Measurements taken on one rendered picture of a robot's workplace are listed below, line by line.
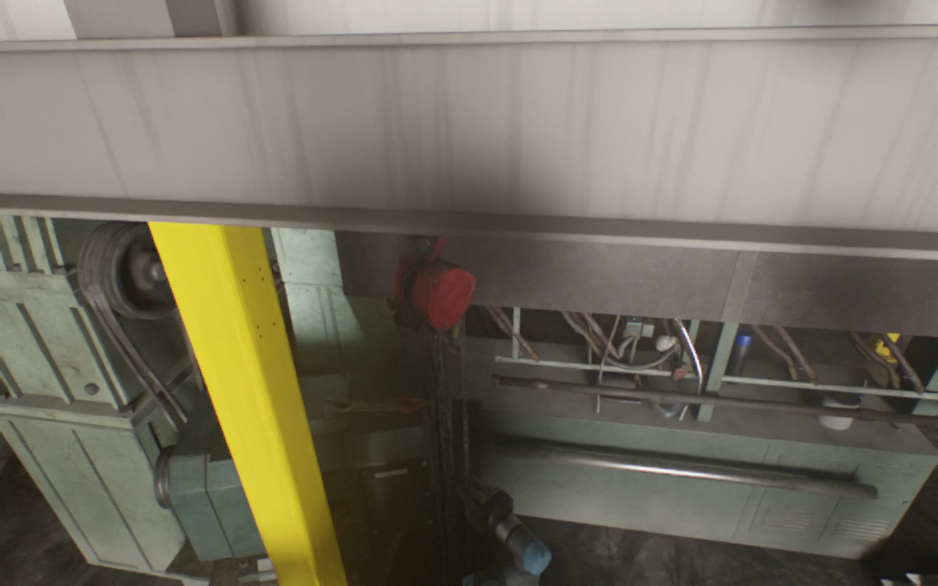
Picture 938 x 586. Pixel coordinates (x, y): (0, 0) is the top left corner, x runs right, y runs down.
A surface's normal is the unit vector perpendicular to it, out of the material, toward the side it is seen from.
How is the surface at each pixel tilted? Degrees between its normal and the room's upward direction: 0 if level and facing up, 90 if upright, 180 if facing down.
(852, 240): 0
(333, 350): 90
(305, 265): 90
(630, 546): 0
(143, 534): 90
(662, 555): 0
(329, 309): 90
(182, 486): 45
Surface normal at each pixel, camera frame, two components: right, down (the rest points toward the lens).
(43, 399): -0.02, -0.88
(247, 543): 0.18, 0.48
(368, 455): 0.11, -0.28
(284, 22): -0.17, 0.48
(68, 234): 0.99, 0.07
